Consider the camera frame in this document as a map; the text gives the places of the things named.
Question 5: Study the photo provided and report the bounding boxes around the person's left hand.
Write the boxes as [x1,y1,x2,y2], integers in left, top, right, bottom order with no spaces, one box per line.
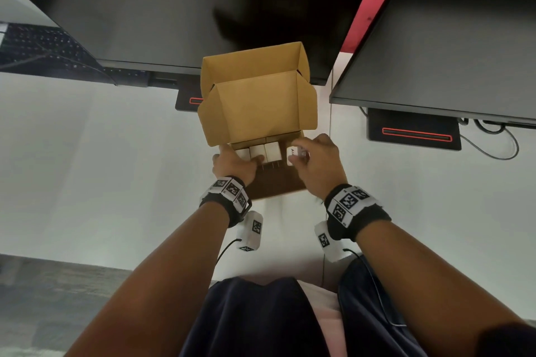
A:
[211,144,265,188]

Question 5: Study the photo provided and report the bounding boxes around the person's right hand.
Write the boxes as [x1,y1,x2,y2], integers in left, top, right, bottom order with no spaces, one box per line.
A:
[288,133,348,202]

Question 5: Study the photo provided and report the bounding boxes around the brown cardboard box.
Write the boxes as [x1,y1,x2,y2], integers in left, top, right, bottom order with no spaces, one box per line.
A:
[198,42,319,201]

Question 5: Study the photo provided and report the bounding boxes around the person's right forearm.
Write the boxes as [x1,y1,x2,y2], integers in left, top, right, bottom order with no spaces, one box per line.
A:
[355,219,536,357]

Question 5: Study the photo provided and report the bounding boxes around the person's left forearm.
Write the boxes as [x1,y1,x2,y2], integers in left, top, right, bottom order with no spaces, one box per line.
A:
[65,201,232,357]

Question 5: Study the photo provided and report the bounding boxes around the black left wristband with markers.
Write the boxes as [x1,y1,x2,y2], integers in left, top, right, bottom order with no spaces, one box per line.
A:
[199,176,253,228]

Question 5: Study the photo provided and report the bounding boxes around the black wristband with markers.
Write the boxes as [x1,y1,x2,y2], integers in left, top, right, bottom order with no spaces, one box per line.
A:
[199,176,253,228]
[324,184,393,243]

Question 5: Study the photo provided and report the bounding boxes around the black right wristband with markers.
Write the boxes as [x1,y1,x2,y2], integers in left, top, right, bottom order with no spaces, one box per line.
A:
[324,184,393,243]

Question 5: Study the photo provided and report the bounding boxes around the black monitor stand red stripe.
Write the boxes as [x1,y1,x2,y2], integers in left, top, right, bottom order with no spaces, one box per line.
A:
[367,108,462,151]
[174,76,206,113]

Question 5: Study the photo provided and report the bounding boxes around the dark navy shorts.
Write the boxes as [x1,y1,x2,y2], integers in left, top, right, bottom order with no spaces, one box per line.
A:
[179,255,429,357]

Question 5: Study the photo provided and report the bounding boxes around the red panel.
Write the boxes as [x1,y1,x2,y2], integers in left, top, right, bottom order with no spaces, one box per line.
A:
[339,0,415,54]

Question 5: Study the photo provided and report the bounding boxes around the large black monitor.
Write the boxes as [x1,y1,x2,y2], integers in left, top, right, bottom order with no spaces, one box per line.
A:
[0,0,384,86]

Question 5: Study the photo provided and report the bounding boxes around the black keyboard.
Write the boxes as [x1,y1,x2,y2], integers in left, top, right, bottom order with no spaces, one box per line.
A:
[0,22,150,88]

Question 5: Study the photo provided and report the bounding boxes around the black sleeve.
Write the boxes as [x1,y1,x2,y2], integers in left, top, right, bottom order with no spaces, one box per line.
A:
[477,322,536,357]

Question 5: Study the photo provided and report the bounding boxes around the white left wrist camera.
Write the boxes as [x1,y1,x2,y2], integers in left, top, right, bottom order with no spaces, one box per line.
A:
[236,211,264,252]

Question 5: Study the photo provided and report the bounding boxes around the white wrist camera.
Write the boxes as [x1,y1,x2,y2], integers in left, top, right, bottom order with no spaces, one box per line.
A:
[314,221,357,264]
[236,211,264,252]

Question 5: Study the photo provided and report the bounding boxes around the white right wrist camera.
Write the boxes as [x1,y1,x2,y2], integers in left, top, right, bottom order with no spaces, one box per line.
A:
[314,221,357,264]

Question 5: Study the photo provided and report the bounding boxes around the black left wrist camera cable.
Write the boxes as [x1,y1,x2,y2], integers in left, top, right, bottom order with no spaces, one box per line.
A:
[215,238,243,266]

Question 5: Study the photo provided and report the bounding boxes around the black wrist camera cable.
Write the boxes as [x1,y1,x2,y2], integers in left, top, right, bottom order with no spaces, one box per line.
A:
[343,248,408,327]
[215,238,243,266]

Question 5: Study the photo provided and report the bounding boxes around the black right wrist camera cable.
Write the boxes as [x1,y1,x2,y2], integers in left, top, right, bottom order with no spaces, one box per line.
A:
[343,248,408,327]

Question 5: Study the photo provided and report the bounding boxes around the black monitor cable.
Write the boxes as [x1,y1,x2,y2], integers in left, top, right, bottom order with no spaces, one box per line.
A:
[458,118,520,161]

